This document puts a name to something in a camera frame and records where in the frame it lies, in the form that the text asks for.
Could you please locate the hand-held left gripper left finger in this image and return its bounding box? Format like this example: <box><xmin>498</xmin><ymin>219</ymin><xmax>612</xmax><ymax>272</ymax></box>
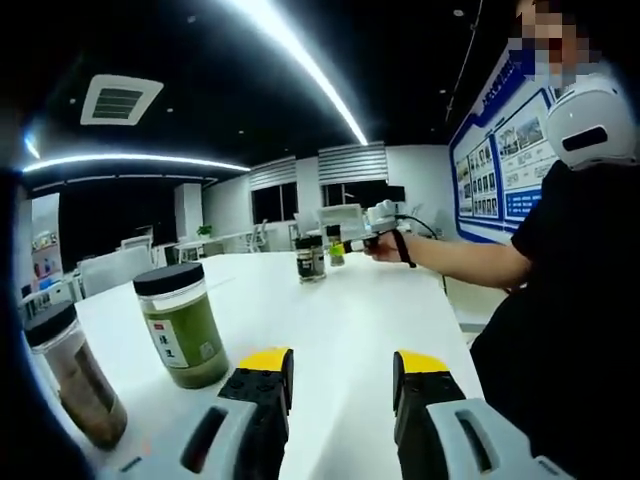
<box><xmin>119</xmin><ymin>346</ymin><xmax>295</xmax><ymax>480</ymax></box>

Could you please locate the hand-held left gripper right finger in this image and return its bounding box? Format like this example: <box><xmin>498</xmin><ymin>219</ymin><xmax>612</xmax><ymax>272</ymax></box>
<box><xmin>392</xmin><ymin>349</ymin><xmax>576</xmax><ymax>480</ymax></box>

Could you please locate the small condiment bottle white label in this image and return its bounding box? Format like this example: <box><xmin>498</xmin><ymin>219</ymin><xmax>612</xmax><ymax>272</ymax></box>
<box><xmin>294</xmin><ymin>236</ymin><xmax>328</xmax><ymax>286</ymax></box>

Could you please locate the green bean ingredient jar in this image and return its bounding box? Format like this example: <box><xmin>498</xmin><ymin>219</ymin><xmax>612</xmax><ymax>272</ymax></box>
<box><xmin>133</xmin><ymin>262</ymin><xmax>231</xmax><ymax>391</ymax></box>

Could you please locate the brown grain ingredient jar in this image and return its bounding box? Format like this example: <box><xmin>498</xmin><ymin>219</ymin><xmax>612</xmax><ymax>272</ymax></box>
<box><xmin>24</xmin><ymin>302</ymin><xmax>129</xmax><ymax>450</ymax></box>

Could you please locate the person's right hand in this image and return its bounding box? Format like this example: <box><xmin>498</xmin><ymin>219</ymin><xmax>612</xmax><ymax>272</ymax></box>
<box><xmin>363</xmin><ymin>232</ymin><xmax>417</xmax><ymax>265</ymax></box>

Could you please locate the white office chair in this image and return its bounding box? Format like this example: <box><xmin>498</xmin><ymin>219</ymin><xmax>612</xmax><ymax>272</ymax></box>
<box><xmin>317</xmin><ymin>203</ymin><xmax>363</xmax><ymax>237</ymax></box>

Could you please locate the wide window blind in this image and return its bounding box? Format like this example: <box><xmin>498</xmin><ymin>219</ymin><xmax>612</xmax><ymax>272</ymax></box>
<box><xmin>318</xmin><ymin>141</ymin><xmax>389</xmax><ymax>186</ymax></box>

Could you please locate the white table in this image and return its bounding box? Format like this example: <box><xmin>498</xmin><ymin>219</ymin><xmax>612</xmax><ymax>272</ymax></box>
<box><xmin>19</xmin><ymin>249</ymin><xmax>482</xmax><ymax>480</ymax></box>

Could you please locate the narrow window blind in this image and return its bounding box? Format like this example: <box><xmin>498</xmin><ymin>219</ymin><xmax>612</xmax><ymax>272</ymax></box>
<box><xmin>249</xmin><ymin>155</ymin><xmax>298</xmax><ymax>192</ymax></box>

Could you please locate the person in black shirt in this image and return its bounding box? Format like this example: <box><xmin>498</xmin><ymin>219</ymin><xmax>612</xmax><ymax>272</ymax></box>
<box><xmin>469</xmin><ymin>159</ymin><xmax>640</xmax><ymax>480</ymax></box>

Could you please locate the long ceiling light strip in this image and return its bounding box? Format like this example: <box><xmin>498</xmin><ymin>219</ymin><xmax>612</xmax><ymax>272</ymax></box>
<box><xmin>239</xmin><ymin>0</ymin><xmax>371</xmax><ymax>146</ymax></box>

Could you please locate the white desk partition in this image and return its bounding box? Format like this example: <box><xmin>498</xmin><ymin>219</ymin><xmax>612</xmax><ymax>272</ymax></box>
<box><xmin>79</xmin><ymin>248</ymin><xmax>154</xmax><ymax>297</ymax></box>

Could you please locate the white worn chest device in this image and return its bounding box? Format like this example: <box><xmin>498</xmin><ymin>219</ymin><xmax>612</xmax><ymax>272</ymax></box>
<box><xmin>545</xmin><ymin>72</ymin><xmax>639</xmax><ymax>172</ymax></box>

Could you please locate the curved ceiling light strip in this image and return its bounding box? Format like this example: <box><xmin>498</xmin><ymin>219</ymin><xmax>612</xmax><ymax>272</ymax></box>
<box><xmin>22</xmin><ymin>153</ymin><xmax>251</xmax><ymax>174</ymax></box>

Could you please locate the display shelf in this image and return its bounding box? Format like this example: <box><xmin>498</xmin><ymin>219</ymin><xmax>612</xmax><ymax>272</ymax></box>
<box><xmin>30</xmin><ymin>229</ymin><xmax>64</xmax><ymax>282</ymax></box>

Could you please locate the ceiling air vent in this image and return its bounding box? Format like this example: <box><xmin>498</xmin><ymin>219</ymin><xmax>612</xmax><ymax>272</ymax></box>
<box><xmin>79</xmin><ymin>74</ymin><xmax>165</xmax><ymax>127</ymax></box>

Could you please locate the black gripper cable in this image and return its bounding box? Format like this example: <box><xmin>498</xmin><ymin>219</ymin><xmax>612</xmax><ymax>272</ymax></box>
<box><xmin>397</xmin><ymin>213</ymin><xmax>454</xmax><ymax>242</ymax></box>

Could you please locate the blue framed wall poster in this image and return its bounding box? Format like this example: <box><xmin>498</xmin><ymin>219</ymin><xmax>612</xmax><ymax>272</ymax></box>
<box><xmin>447</xmin><ymin>39</ymin><xmax>559</xmax><ymax>237</ymax></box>

